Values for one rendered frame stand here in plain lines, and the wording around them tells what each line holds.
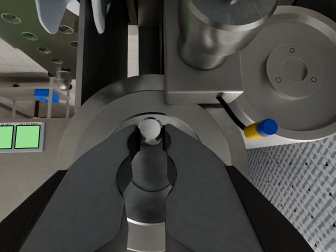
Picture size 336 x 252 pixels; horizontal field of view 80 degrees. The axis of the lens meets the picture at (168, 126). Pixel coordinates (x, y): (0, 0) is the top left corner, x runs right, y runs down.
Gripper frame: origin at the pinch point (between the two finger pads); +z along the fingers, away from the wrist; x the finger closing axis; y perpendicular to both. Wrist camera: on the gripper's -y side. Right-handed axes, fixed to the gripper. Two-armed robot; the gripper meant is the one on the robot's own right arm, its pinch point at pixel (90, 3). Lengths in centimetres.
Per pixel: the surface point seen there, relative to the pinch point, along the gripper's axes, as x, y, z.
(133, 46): -20, -109, 190
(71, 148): -0.1, 14.5, -2.5
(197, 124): 9.4, 13.0, -3.4
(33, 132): -22.6, 8.5, 29.4
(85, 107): 0.8, 11.4, -2.5
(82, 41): 0.1, 5.4, -2.0
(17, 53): -154, -109, 203
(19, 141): -25.5, 10.6, 29.4
